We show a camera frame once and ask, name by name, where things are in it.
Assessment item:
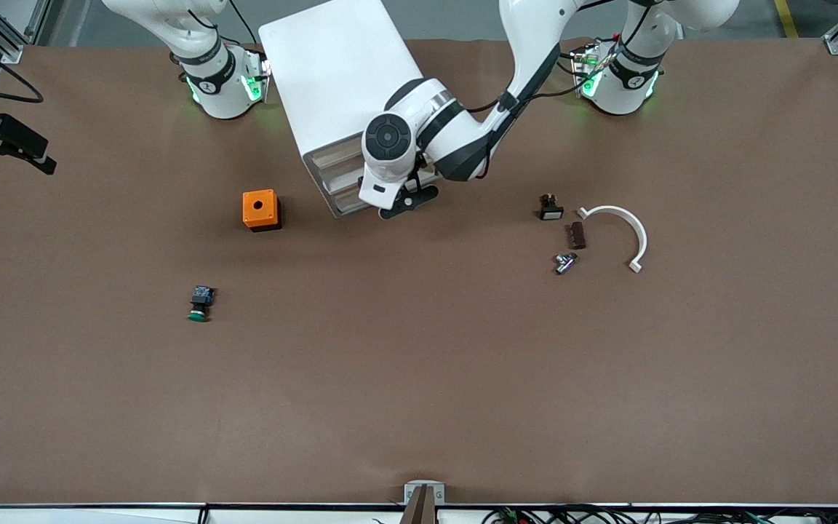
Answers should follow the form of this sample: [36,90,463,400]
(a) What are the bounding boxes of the tangled black cables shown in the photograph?
[481,506,838,524]

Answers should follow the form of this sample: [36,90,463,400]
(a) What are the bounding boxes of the orange box with hole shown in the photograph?
[242,189,282,232]

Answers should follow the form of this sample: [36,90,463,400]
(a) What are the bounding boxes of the brown table mat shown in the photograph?
[0,36,838,507]

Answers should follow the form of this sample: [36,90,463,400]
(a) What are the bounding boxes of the grey metal bracket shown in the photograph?
[402,480,446,524]

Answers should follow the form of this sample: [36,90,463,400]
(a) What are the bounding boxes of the black right base cable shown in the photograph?
[226,0,256,44]

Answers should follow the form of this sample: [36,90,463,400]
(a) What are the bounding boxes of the green push button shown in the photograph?
[187,285,216,323]

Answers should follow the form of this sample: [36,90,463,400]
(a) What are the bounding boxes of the white semicircular clamp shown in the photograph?
[576,205,648,274]

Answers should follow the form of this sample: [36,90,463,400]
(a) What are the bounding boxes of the white table edge rail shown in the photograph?
[0,501,838,524]

